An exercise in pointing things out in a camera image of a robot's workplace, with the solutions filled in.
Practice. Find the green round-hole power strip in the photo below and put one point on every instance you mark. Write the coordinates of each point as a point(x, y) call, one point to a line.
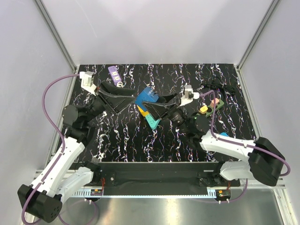
point(211, 110)

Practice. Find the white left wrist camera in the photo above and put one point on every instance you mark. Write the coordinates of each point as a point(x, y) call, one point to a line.
point(87, 81)

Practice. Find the yellow cube socket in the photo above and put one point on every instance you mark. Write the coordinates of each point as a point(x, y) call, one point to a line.
point(143, 113)

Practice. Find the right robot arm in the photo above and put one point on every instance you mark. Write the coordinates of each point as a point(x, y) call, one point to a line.
point(258, 159)

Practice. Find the purple power strip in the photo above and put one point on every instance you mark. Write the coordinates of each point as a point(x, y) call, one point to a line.
point(116, 78)

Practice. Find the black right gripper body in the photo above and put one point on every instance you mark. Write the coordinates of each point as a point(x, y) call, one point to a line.
point(175, 114)

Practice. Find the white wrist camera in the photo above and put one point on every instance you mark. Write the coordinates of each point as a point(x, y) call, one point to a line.
point(188, 96)
point(87, 81)

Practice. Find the blue cube socket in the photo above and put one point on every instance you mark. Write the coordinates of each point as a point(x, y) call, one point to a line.
point(148, 95)

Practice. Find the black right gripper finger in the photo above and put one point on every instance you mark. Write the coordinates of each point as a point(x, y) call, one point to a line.
point(166, 98)
point(155, 109)

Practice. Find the pink plug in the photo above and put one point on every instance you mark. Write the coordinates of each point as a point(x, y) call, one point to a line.
point(214, 103)

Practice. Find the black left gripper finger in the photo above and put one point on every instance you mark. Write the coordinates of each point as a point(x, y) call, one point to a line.
point(111, 89)
point(118, 104)

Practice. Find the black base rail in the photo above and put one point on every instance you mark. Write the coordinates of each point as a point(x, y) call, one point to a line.
point(147, 177)

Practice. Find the teal triangular power strip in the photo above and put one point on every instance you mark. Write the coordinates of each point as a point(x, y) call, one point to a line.
point(152, 122)

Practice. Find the white slotted cable duct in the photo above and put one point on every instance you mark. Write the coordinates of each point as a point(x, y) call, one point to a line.
point(88, 193)

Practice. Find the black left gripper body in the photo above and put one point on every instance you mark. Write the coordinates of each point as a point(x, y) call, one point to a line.
point(100, 102)

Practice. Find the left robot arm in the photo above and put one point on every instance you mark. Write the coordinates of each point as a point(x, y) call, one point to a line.
point(45, 196)

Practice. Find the aluminium frame rail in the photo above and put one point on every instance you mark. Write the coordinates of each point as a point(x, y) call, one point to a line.
point(254, 184)

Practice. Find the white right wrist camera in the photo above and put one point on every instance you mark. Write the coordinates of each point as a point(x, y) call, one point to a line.
point(188, 96)

